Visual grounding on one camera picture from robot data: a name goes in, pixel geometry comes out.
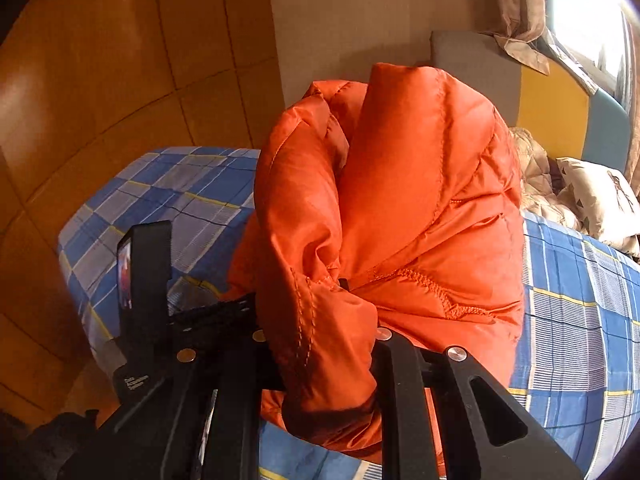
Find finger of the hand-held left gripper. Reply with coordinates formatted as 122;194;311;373
170;297;261;336

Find orange down jacket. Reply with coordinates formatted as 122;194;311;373
220;62;526;468

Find beige quilted blanket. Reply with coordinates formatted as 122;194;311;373
507;127;583;231

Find beige curtain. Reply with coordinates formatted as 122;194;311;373
487;0;556;76

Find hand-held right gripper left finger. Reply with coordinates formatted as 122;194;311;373
107;330;268;480

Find bright window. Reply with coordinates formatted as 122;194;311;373
547;0;640;111

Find grey yellow blue padded headboard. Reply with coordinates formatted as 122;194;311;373
430;30;633;176

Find white printed pillow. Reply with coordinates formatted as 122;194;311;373
555;156;640;261

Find blue plaid bed sheet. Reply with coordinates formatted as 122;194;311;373
57;146;640;480

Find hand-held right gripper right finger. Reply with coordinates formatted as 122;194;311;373
372;327;583;480

